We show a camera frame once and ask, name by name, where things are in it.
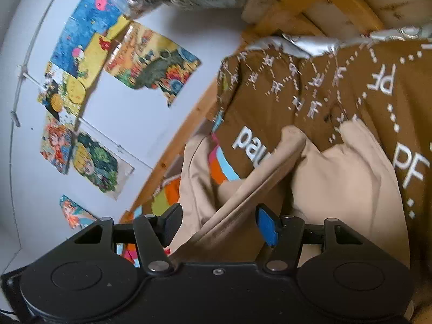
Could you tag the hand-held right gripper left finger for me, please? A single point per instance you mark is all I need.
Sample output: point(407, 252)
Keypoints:
point(172, 221)

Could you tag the small orange figure wall poster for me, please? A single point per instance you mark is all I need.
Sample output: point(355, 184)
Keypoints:
point(76, 212)

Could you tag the green figure wall poster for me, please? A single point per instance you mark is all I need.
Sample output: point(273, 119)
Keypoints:
point(98, 165)

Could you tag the blue and yellow wall poster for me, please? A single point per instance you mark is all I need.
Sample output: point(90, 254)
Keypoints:
point(84, 33)

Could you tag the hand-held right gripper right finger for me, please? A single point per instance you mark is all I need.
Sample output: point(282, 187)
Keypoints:
point(266, 226)

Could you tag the wooden bed frame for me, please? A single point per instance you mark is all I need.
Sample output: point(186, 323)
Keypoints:
point(189, 131)

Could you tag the red-haired figure wall poster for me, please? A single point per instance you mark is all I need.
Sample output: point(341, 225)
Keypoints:
point(55, 145)

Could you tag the brown printed blanket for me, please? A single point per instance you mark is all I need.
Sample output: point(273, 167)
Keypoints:
point(303, 87)

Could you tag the colourful striped bedsheet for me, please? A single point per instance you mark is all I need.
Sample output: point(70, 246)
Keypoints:
point(165, 199)

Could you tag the beige hooded jacket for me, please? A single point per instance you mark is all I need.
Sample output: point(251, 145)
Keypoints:
point(337, 175)

